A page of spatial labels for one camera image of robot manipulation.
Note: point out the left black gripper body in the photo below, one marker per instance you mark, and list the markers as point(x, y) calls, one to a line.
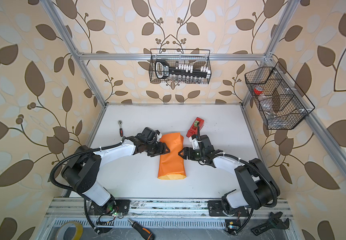
point(152, 147)

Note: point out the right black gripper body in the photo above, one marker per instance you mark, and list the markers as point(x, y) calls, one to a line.
point(197, 154)

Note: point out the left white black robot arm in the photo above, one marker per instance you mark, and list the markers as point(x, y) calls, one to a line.
point(78, 172)

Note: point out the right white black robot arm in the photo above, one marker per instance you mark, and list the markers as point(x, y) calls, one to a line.
point(257, 187)

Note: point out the red tape dispenser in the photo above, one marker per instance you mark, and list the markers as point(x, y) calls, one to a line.
point(197, 124)

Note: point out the black socket set holder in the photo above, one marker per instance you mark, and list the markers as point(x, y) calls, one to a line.
point(164, 71)

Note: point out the red cap plastic bottle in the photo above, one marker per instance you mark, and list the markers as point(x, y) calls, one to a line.
point(266, 103)

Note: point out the orange black screwdriver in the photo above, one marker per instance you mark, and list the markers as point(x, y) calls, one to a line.
point(144, 232)

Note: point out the red handled ratchet wrench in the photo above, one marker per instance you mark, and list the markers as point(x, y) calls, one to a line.
point(120, 128)

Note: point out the back black wire basket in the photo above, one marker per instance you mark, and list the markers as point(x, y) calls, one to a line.
point(197, 57)

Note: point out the black wire basket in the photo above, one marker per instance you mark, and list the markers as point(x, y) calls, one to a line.
point(197, 57)
point(291, 102)

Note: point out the right black wire basket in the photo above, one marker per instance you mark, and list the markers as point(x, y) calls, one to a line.
point(291, 102)

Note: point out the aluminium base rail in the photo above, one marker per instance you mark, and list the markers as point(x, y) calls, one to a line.
point(142, 207)

